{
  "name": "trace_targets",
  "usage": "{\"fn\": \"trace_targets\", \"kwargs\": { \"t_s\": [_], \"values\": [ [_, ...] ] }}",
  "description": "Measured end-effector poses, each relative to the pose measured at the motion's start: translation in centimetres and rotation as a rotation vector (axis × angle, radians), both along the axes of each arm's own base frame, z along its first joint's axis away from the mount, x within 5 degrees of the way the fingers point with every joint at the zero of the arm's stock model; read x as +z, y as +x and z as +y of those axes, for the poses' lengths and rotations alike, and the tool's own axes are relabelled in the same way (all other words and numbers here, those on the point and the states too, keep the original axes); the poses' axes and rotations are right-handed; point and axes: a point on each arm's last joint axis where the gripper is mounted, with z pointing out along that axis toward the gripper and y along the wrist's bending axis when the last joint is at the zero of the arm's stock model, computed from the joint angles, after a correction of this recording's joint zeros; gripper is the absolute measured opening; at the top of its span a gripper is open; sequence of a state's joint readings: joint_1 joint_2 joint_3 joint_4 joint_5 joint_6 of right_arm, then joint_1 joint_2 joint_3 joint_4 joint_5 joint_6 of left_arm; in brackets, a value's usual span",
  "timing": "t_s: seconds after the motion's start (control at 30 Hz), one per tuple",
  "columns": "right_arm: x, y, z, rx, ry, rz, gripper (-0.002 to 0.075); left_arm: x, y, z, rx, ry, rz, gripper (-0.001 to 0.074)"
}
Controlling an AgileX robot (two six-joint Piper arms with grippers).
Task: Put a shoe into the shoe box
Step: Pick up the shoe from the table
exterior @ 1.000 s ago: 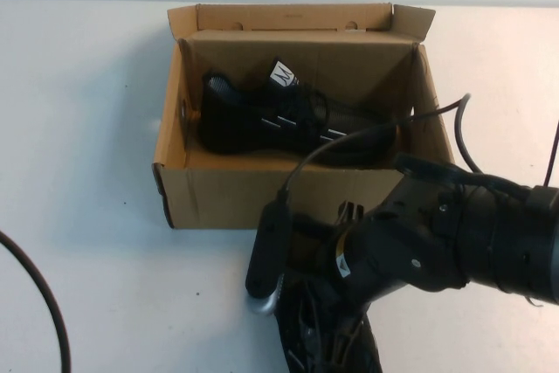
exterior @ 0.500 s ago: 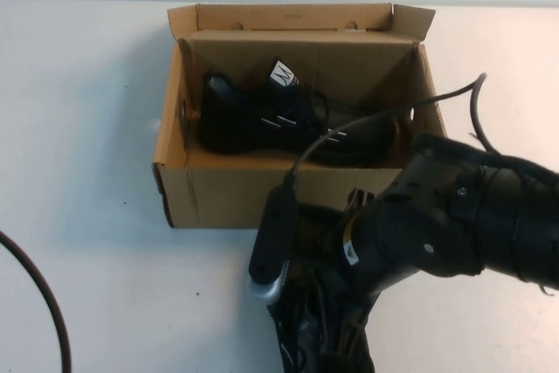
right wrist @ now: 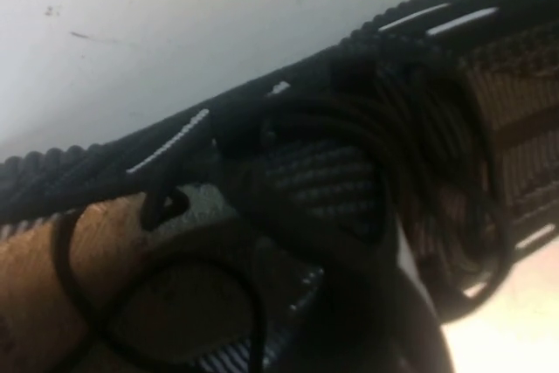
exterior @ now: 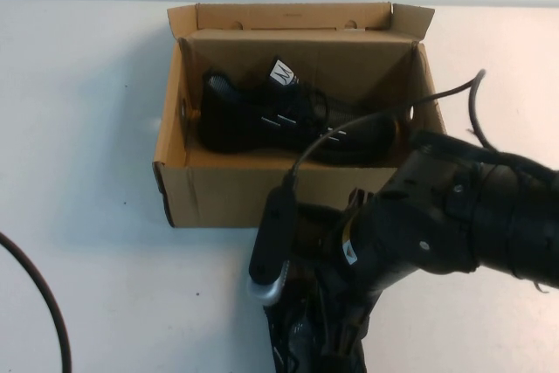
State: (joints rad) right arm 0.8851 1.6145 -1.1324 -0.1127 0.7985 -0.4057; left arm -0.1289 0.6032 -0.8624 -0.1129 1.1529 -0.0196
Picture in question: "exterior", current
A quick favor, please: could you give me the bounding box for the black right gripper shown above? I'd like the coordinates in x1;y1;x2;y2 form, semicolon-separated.
300;202;381;373

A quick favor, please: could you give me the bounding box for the black sneaker with white stripes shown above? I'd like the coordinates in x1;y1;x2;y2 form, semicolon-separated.
195;57;403;168
260;276;372;373

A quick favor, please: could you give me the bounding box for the brown cardboard shoe box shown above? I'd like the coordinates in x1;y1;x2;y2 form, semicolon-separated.
151;3;447;230

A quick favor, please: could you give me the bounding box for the right wrist camera black cable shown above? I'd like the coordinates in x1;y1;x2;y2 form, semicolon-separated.
282;68;489;184

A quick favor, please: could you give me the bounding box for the wrist camera black cable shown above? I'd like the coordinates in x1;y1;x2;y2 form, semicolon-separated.
282;68;489;184
0;231;73;373

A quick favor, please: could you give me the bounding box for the left wrist camera black cable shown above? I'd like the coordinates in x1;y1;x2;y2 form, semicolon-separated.
0;231;73;373

